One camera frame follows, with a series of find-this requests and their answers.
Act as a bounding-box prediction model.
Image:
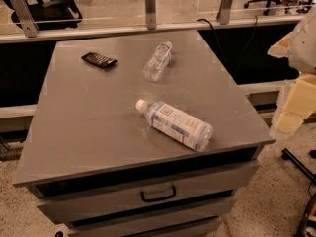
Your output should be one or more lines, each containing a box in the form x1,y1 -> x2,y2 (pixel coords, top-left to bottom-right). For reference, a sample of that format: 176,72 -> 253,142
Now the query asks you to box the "black cable on railing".
197,15 -> 259,71

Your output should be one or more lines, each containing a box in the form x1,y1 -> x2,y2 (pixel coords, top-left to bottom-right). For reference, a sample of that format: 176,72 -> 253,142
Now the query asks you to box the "middle metal railing post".
145,0 -> 156,30

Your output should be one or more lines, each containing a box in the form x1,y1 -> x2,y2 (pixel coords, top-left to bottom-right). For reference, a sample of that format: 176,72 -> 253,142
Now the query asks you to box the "grey metal drawer cabinet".
14,31 -> 271,237

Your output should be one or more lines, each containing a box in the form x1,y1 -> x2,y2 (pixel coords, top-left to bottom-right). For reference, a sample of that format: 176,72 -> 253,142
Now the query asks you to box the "blue labelled plastic bottle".
135,99 -> 214,152

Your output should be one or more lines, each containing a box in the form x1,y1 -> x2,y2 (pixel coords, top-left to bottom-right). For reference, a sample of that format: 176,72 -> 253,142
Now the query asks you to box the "metal railing post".
216,0 -> 233,25
145,0 -> 156,30
10,0 -> 39,38

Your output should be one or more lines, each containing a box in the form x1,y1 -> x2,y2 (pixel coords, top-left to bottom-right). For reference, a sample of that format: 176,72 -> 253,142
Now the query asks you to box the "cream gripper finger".
274,74 -> 316,135
268,33 -> 292,58

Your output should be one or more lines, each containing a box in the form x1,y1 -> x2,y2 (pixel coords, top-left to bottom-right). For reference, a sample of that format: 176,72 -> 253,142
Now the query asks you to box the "black office chair left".
3,0 -> 82,30

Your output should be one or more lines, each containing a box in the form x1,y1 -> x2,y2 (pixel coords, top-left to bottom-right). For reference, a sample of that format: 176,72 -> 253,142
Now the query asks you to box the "black drawer handle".
140,185 -> 177,203

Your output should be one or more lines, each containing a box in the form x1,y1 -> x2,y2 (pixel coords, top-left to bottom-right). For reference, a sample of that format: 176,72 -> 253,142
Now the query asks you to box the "right metal railing post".
216,0 -> 233,25

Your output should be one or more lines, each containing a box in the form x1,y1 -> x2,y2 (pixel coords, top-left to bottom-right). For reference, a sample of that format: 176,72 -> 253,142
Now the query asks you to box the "clear empty plastic bottle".
142,41 -> 173,82

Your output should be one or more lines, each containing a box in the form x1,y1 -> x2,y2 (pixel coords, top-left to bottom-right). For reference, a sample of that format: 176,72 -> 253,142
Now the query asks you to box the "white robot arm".
268,6 -> 316,139

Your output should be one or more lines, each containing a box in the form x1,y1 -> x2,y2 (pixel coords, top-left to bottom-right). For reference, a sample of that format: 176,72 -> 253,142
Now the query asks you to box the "orange black tool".
294,193 -> 316,237

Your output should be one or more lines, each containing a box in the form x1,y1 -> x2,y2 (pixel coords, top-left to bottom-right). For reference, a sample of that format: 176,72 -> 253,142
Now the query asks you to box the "left metal railing post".
10,0 -> 39,38

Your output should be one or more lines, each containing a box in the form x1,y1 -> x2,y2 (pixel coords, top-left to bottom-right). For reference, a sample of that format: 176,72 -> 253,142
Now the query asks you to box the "black stand leg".
281,148 -> 316,185

